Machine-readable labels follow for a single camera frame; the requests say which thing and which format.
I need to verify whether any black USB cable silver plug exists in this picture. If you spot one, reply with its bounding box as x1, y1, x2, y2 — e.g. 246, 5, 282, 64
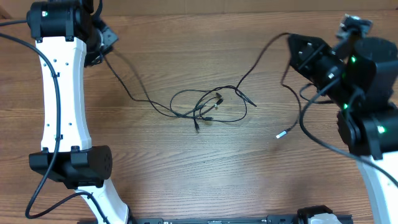
235, 32, 302, 139

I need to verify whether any black multi-head charging cable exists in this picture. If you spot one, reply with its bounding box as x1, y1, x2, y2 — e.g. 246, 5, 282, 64
102, 54, 257, 133

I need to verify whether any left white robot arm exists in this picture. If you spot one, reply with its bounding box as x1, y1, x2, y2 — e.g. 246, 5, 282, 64
27, 1, 133, 223

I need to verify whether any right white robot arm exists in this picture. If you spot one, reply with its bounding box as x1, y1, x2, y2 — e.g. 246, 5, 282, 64
287, 34, 397, 223

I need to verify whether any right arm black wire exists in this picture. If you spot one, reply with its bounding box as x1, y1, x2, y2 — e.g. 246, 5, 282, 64
298, 77, 398, 187

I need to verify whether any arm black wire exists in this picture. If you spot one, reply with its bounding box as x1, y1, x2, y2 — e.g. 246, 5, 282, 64
298, 77, 398, 187
0, 19, 109, 224

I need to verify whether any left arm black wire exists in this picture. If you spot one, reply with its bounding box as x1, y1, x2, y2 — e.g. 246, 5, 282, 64
0, 19, 109, 224

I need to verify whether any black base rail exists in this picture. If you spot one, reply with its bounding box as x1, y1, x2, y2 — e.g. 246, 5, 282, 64
129, 205, 354, 224

